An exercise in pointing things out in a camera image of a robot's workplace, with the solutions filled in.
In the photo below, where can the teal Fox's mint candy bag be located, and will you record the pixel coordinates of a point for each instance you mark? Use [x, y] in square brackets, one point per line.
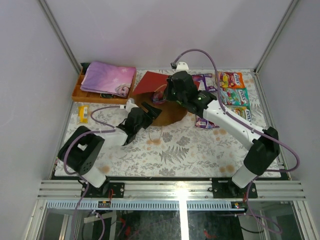
[235, 97]

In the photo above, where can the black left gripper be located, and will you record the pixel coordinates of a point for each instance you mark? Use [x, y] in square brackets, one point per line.
[146, 114]

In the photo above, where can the aluminium frame post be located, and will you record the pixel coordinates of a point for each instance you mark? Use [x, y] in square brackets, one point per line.
[283, 22]
[59, 34]

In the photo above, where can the left aluminium frame post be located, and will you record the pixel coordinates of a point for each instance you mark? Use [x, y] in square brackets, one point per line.
[59, 34]

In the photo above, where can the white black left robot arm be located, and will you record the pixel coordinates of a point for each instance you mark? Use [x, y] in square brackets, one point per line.
[80, 151]

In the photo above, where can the green yellow candy bag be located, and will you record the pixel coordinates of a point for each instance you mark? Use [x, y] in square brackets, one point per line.
[242, 111]

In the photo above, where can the red brown paper bag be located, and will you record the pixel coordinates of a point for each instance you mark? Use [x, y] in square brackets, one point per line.
[172, 114]

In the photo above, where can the orange Fox's fruits candy bag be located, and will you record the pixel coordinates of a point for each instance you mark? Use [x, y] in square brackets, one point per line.
[232, 80]

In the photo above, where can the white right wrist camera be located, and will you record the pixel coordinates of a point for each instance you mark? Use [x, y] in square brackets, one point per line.
[179, 66]

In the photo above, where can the pink purple folded cloth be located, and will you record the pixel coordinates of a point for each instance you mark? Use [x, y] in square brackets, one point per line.
[109, 79]

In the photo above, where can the aluminium front rail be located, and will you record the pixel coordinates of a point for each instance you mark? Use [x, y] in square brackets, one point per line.
[265, 190]

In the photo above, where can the purple Fox's berries candy bag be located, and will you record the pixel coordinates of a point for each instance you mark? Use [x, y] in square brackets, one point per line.
[158, 98]

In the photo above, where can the wooden tray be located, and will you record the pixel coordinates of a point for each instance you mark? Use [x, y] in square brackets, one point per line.
[93, 97]

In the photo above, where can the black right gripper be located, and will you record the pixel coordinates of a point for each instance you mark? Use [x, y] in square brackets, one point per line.
[169, 85]

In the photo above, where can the right aluminium frame post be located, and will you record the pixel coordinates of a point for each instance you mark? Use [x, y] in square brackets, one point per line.
[283, 22]

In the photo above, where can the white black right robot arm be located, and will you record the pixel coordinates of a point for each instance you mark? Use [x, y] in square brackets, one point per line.
[261, 144]

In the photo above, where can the yellow snack packet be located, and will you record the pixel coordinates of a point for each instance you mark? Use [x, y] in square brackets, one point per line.
[83, 114]

